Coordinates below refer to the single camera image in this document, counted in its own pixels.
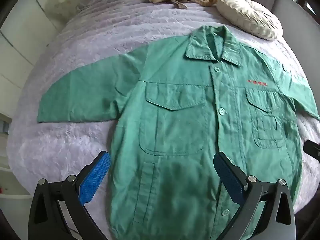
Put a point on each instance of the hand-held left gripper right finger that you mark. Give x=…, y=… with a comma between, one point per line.
x=227, y=177

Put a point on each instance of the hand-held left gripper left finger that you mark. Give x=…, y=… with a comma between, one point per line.
x=96, y=177

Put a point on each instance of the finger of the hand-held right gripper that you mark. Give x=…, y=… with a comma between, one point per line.
x=312, y=150

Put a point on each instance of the green work jacket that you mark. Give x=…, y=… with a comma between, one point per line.
x=180, y=130

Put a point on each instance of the purple embossed blanket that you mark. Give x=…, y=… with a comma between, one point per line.
x=87, y=42

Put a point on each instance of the white wardrobe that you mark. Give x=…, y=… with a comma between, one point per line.
x=17, y=55

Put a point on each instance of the cream round pleated pillow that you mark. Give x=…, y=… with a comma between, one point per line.
x=250, y=15

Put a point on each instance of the window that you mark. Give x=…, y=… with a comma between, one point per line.
x=302, y=0

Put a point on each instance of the white standing fan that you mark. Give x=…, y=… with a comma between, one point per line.
x=56, y=5

